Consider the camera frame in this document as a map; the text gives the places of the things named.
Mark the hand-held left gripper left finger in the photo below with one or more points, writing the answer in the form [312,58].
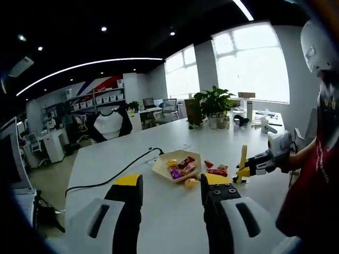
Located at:
[124,211]

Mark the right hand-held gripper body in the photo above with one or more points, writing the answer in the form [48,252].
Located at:
[280,148]

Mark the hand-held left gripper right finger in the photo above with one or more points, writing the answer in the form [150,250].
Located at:
[219,217]

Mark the long red food packet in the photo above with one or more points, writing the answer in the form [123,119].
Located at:
[217,172]

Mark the purple food packet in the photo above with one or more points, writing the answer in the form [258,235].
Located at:
[175,174]
[189,169]

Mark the beige hexagonal container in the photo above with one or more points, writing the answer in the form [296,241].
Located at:
[174,154]

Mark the white game controller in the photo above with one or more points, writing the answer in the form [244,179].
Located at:
[270,130]

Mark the dark grey curved holder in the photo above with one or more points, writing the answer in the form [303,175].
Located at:
[243,121]

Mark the glass jar with metal lid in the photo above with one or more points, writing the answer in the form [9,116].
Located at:
[236,125]
[227,123]
[220,122]
[213,121]

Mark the white thermos bottle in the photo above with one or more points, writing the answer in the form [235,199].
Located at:
[250,112]

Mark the small cardboard box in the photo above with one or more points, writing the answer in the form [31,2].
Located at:
[246,95]

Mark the large green potted plant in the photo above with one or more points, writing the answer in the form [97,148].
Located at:
[214,99]

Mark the black laptop stand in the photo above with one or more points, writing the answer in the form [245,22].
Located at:
[47,210]

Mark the brown paper bag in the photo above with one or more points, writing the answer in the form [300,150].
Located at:
[192,109]

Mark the chair with black white shirt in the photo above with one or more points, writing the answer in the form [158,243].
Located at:
[108,127]

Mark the wide bright window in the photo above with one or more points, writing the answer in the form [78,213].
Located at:
[251,66]

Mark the white cabinet desk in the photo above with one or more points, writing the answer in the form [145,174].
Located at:
[135,119]

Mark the white office desk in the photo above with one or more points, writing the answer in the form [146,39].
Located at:
[53,145]

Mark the grey mesh office chair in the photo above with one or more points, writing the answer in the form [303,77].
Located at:
[169,105]

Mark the small potted plant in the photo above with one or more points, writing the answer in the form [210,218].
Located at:
[133,105]

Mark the white body-worn device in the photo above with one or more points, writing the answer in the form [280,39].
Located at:
[315,45]

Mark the black desk monitor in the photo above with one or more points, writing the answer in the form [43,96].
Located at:
[149,102]

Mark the narrow bright window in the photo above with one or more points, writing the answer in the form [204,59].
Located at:
[182,76]

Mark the shelf of white storage bins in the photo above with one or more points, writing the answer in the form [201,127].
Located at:
[106,98]

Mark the white mesh office chair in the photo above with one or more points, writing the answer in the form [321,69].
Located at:
[34,137]

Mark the white laptop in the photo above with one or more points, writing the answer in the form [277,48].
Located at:
[10,156]

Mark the straight ceiling light strip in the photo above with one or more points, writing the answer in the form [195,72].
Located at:
[245,10]

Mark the curved ceiling light strip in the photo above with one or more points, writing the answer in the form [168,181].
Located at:
[106,60]

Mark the black track spotlight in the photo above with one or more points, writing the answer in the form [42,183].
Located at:
[172,33]

